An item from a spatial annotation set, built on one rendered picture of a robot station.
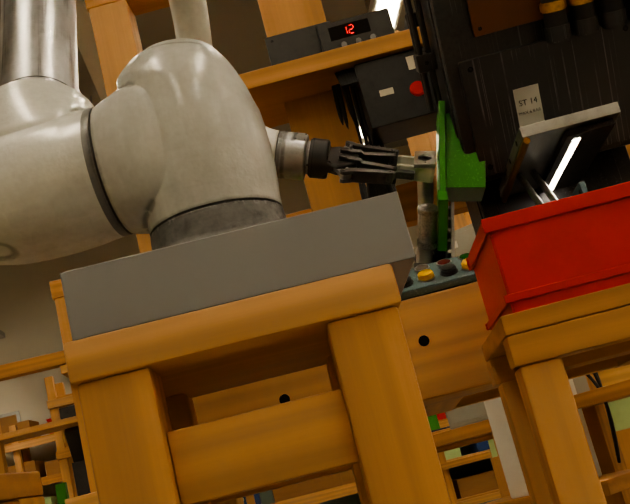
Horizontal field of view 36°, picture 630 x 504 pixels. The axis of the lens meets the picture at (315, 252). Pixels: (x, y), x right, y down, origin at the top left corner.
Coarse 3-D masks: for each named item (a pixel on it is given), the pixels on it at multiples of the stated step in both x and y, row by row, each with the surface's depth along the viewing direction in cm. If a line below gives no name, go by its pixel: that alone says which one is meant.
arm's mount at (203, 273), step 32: (288, 224) 95; (320, 224) 95; (352, 224) 95; (384, 224) 95; (128, 256) 94; (160, 256) 94; (192, 256) 94; (224, 256) 94; (256, 256) 94; (288, 256) 94; (320, 256) 94; (352, 256) 94; (384, 256) 94; (64, 288) 94; (96, 288) 94; (128, 288) 93; (160, 288) 93; (192, 288) 93; (224, 288) 93; (256, 288) 93; (96, 320) 93; (128, 320) 93
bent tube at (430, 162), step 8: (416, 152) 185; (424, 152) 185; (432, 152) 184; (416, 160) 182; (424, 160) 185; (432, 160) 181; (424, 184) 184; (432, 184) 185; (424, 192) 185; (432, 192) 186; (424, 200) 186; (432, 200) 186; (416, 256) 179; (424, 256) 177; (432, 256) 179
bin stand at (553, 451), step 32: (608, 288) 111; (512, 320) 111; (544, 320) 111; (576, 320) 111; (608, 320) 110; (512, 352) 110; (544, 352) 110; (576, 352) 111; (608, 352) 131; (512, 384) 130; (544, 384) 110; (512, 416) 129; (544, 416) 109; (576, 416) 109; (544, 448) 108; (576, 448) 108; (544, 480) 127; (576, 480) 107
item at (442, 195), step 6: (438, 192) 171; (444, 192) 171; (438, 198) 169; (444, 198) 169; (438, 204) 169; (444, 204) 169; (438, 210) 169; (444, 210) 169; (438, 216) 170; (444, 216) 170; (438, 222) 170; (444, 222) 170; (438, 228) 171; (444, 228) 171; (438, 234) 171; (444, 234) 171; (438, 240) 172; (444, 240) 172; (438, 246) 173; (444, 246) 172
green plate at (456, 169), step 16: (448, 128) 176; (448, 144) 175; (448, 160) 174; (464, 160) 174; (448, 176) 174; (464, 176) 173; (480, 176) 173; (448, 192) 176; (464, 192) 176; (480, 192) 176
